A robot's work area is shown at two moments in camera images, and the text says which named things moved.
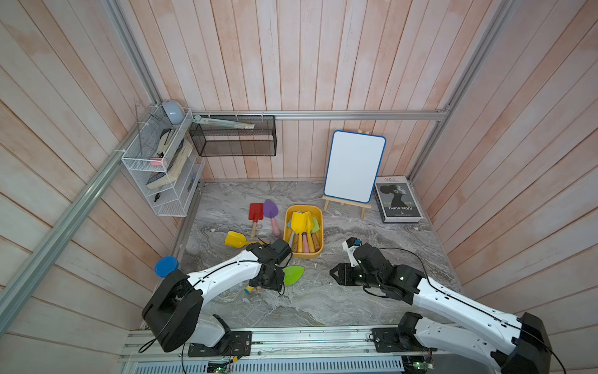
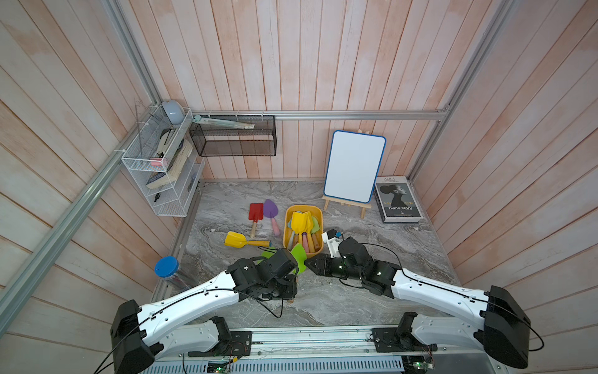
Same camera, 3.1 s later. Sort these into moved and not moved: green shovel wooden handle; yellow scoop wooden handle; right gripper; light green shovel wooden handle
Moved: green shovel wooden handle; right gripper
Not moved: yellow scoop wooden handle; light green shovel wooden handle
